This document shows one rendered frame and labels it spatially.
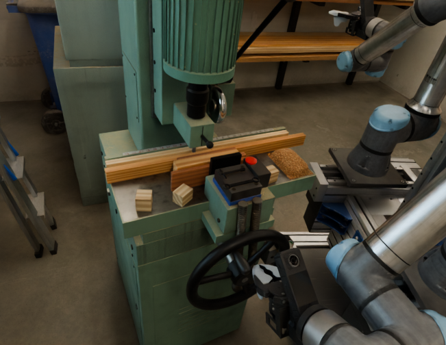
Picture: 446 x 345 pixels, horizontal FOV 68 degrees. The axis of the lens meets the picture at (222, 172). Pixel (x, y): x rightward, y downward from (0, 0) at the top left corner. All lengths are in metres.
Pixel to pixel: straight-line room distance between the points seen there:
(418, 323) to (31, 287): 1.67
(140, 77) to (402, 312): 0.84
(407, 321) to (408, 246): 0.11
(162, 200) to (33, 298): 1.12
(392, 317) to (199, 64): 0.59
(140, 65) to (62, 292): 1.22
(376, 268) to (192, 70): 0.54
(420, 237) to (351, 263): 0.12
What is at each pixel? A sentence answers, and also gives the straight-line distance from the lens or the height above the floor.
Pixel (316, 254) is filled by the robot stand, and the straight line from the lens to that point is 1.78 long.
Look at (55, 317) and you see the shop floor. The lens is 1.79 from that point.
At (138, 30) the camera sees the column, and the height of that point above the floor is 1.24.
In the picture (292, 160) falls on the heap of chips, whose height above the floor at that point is 0.93.
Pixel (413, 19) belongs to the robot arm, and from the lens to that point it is 1.21.
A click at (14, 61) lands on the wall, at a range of 3.30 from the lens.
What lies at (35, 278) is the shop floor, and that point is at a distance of 1.94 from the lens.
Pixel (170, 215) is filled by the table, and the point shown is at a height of 0.89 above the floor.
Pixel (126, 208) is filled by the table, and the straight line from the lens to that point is 0.87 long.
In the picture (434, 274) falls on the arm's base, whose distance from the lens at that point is 1.02.
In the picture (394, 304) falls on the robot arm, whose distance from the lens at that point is 0.60.
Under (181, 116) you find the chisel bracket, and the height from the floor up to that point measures 1.06.
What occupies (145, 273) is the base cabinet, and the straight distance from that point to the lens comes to 1.02.
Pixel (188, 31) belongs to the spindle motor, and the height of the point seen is 1.31.
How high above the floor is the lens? 1.52
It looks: 38 degrees down
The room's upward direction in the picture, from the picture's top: 8 degrees clockwise
